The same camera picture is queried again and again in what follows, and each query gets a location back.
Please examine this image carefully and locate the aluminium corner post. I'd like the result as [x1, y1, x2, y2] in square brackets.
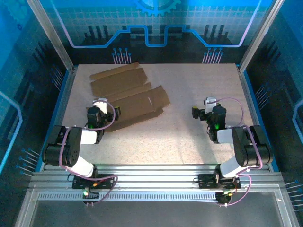
[237, 0, 286, 72]
[25, 0, 76, 72]

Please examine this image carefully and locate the grey framed shelf panel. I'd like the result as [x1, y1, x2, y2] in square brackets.
[15, 184, 300, 227]

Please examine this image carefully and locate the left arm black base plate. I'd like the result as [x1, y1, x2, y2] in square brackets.
[72, 174, 116, 190]

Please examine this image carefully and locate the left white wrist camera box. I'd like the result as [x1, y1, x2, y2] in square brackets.
[91, 97, 108, 114]

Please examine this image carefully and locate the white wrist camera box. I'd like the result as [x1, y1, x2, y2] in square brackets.
[204, 96, 217, 114]
[91, 97, 108, 114]

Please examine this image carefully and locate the aluminium front frame rail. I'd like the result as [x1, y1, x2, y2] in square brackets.
[29, 164, 285, 190]

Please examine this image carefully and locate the brown cardboard paper box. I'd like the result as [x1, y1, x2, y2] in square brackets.
[89, 61, 171, 133]

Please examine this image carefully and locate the slotted grey cable duct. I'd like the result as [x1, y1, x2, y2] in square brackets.
[37, 192, 219, 202]

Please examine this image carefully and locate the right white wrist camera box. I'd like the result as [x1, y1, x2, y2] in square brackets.
[204, 96, 217, 114]

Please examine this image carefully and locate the aluminium side rail blue strip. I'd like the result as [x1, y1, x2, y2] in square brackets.
[35, 67, 77, 171]
[237, 67, 279, 171]

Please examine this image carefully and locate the black controller box with LED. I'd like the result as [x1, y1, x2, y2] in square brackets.
[215, 191, 233, 205]
[81, 188, 100, 204]

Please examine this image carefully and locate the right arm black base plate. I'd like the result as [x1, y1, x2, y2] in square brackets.
[197, 174, 241, 190]

